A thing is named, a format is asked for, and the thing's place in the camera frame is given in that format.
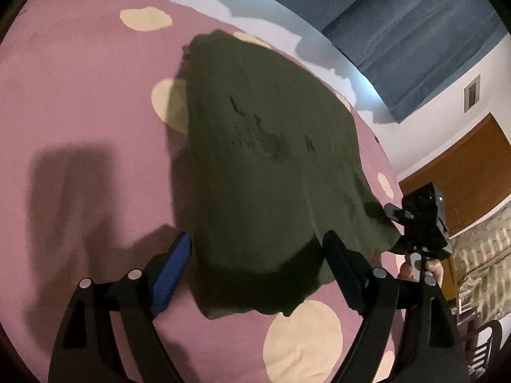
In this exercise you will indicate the dark chair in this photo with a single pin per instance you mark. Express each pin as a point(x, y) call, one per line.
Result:
point(493, 335)

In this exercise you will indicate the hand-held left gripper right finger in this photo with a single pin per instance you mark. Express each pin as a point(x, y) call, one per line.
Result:
point(343, 271)

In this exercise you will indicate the pink polka dot bed sheet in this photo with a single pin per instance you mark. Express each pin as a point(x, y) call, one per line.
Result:
point(88, 87)

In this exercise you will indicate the brown wooden door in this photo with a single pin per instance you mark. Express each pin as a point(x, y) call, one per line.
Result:
point(471, 167)

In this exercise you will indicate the white wall vent plate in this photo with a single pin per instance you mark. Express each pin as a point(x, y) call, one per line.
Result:
point(472, 93)

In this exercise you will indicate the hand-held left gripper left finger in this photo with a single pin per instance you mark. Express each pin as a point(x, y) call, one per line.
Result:
point(171, 271)

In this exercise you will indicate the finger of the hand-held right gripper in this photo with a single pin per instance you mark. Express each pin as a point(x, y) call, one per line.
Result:
point(395, 211)

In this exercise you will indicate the blue curtain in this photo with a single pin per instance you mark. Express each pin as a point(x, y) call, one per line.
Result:
point(399, 28)

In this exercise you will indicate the olive green sweatshirt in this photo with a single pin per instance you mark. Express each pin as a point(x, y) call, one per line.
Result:
point(259, 159)

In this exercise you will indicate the beige patterned cloth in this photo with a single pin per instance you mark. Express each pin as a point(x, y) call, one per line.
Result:
point(483, 263)

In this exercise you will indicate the person's right hand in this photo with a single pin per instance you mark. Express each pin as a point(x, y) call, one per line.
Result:
point(434, 269)

